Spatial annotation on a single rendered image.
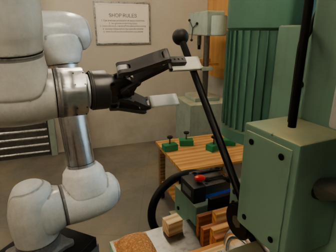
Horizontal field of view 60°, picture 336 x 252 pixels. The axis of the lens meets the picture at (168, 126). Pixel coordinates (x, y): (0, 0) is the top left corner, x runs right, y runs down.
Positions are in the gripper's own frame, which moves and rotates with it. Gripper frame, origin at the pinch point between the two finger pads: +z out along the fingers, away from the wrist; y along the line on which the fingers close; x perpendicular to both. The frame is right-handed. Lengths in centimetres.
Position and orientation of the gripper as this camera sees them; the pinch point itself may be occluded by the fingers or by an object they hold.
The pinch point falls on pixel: (183, 83)
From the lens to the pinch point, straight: 63.8
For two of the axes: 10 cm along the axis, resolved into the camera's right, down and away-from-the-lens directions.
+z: 9.1, -1.3, 3.9
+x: -2.8, -8.8, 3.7
